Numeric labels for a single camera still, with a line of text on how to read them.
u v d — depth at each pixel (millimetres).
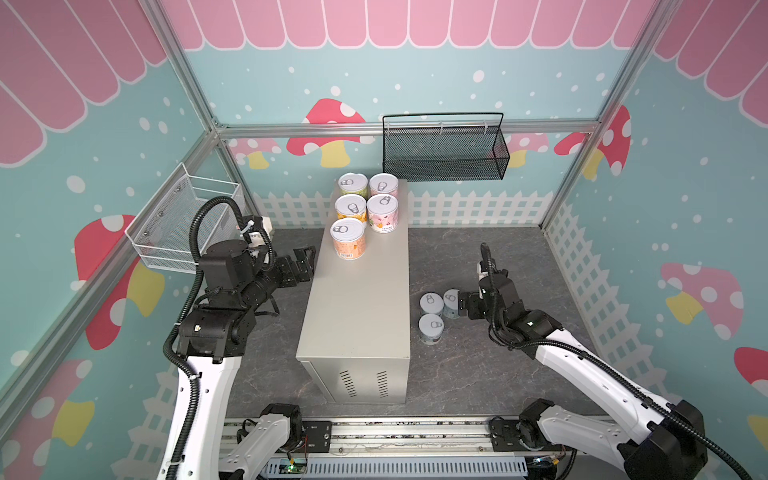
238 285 437
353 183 749
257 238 512
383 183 742
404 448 742
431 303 926
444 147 942
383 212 684
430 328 872
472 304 711
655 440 383
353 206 697
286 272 551
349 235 637
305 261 563
